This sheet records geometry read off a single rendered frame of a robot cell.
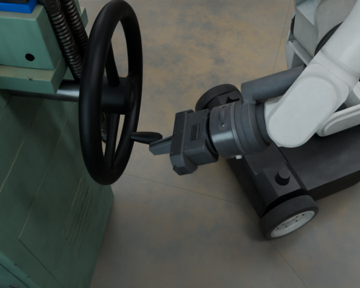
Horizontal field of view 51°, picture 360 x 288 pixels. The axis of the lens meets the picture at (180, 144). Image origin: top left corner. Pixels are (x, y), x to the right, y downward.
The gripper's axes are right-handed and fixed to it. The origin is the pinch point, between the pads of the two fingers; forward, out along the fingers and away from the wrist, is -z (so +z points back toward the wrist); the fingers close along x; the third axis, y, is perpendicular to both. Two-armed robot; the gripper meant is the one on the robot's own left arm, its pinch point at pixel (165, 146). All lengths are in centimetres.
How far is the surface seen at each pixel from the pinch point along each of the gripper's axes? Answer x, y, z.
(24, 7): 2.2, 31.5, -1.9
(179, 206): 20, -62, -36
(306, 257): 6, -84, 3
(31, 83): -1.2, 23.0, -8.6
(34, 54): 0.9, 25.8, -5.8
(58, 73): 1.2, 21.3, -5.9
